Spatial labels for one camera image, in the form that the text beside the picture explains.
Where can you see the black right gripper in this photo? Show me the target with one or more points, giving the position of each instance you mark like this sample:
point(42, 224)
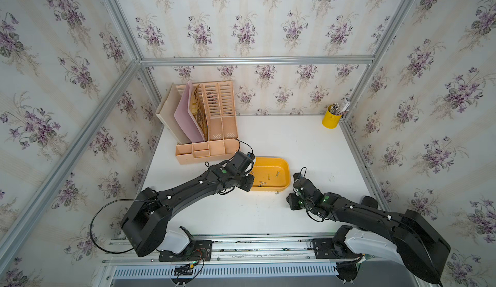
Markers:
point(290, 201)

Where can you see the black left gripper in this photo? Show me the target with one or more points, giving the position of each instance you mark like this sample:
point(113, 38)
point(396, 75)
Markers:
point(249, 183)

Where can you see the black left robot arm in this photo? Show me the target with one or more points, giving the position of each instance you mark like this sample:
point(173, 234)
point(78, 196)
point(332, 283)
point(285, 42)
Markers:
point(145, 222)

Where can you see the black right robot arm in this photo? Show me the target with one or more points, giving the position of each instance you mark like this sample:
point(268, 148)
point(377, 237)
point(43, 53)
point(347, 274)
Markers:
point(405, 238)

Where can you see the yellow plastic storage box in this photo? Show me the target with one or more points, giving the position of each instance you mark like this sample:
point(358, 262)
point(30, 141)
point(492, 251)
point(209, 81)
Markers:
point(265, 169)

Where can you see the pink desk file organizer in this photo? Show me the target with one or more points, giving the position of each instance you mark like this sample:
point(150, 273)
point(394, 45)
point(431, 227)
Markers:
point(213, 106)

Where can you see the pink folder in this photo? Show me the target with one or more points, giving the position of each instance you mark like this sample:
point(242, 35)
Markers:
point(184, 116)

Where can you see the yellow pen holder cup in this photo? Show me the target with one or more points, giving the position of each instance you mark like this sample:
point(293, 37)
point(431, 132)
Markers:
point(332, 117)

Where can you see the pens in cup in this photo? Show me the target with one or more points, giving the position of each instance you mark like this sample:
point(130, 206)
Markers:
point(341, 106)

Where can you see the beige folder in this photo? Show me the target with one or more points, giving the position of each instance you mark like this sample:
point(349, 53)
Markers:
point(165, 113)

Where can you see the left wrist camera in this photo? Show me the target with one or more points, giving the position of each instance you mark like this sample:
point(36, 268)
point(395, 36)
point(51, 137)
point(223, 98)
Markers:
point(251, 157)

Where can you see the aluminium mounting rail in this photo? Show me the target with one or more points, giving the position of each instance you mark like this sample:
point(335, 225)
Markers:
point(227, 249)

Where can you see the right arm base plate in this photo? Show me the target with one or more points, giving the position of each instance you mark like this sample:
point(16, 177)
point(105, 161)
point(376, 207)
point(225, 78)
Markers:
point(330, 248)

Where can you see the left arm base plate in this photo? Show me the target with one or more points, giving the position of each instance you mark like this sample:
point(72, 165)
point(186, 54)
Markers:
point(196, 251)

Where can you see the white slotted cable duct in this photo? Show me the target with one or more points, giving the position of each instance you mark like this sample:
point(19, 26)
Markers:
point(211, 271)

